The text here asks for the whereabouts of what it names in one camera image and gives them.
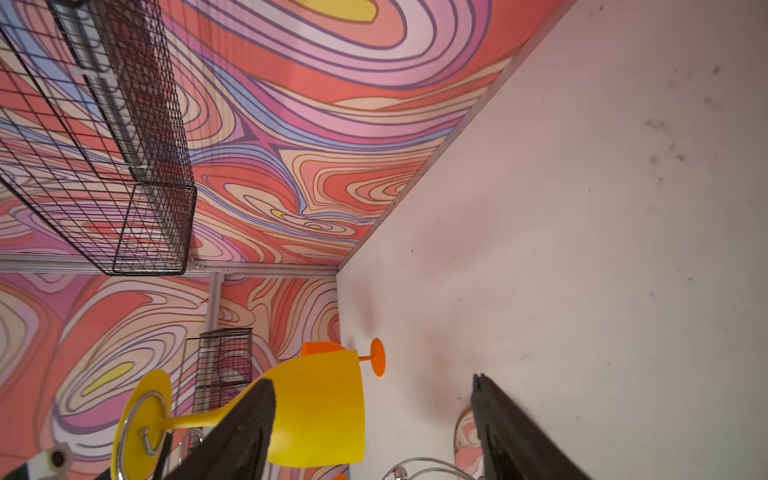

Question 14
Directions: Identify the chrome wine glass rack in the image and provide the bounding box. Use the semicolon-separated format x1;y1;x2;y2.
115;389;481;480

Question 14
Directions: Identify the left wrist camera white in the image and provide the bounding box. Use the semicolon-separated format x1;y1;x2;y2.
2;443;73;480

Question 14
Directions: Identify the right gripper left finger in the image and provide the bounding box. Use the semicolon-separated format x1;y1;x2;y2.
168;379;277;479

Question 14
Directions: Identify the left black wire basket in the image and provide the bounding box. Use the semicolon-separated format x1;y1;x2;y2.
175;327;256;457

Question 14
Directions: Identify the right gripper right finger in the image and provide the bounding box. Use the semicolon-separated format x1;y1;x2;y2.
471;374;588;480

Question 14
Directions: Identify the black wire basket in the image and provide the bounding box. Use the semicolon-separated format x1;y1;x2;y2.
1;1;197;276
175;327;256;457

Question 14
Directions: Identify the back black wire basket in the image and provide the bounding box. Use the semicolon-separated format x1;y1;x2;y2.
1;1;197;276

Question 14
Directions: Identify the back yellow wine glass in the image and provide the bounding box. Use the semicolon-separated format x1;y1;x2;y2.
110;347;366;479

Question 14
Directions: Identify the orange wine glass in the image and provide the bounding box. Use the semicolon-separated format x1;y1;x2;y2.
299;337;388;378

